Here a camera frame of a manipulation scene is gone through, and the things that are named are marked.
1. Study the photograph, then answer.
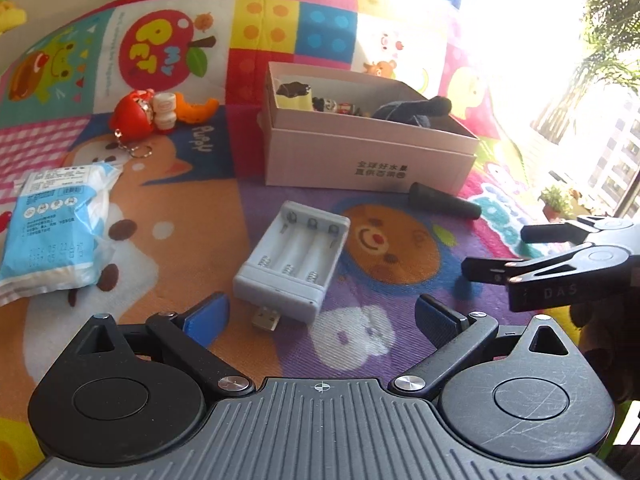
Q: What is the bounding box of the small white bottle red cap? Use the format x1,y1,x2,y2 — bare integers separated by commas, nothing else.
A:
152,92,179,133

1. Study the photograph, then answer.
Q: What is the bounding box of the blue white wet wipes packet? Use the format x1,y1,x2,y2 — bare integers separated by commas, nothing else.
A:
0,162,123,307

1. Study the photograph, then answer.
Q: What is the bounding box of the white battery charger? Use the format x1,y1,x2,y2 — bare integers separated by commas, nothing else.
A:
232,200,351,332

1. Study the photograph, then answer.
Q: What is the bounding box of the green palm plant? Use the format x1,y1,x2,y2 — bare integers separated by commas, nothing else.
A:
577,0,640,93

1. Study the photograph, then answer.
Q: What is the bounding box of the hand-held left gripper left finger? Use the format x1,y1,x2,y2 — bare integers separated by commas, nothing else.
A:
65,291,256,401

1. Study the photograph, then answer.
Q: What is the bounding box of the pink cardboard box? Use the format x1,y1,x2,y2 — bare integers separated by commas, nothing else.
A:
262,61,480,196

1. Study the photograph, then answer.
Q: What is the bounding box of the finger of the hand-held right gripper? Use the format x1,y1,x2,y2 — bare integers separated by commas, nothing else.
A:
520,215,640,246
461,242,632,286

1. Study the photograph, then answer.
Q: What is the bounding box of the small potted plant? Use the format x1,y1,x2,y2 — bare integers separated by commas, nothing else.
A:
539,185,582,222

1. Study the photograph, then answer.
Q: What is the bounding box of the black plush toy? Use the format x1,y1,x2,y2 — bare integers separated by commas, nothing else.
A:
372,95,453,126

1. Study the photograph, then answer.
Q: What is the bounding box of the red hooded figure keychain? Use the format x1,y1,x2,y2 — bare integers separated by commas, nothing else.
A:
109,89,157,159

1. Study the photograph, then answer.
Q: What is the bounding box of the orange toy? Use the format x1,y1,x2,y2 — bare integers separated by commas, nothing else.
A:
175,92,221,125

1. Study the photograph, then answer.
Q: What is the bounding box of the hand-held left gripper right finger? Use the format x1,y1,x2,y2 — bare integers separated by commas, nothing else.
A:
392,293,583,401

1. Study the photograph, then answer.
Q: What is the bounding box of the colourful cartoon play mat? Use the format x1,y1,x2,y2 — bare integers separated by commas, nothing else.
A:
0,0,640,480

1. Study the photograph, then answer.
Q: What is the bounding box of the small black figure toy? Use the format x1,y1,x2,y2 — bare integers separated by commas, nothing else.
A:
312,97,361,117

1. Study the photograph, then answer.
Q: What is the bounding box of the yellow toy with black bear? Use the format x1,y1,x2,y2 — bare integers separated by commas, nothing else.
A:
276,81,315,111

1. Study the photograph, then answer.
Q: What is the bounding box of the yellow green plush toy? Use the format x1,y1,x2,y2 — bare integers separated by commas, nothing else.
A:
0,0,27,36

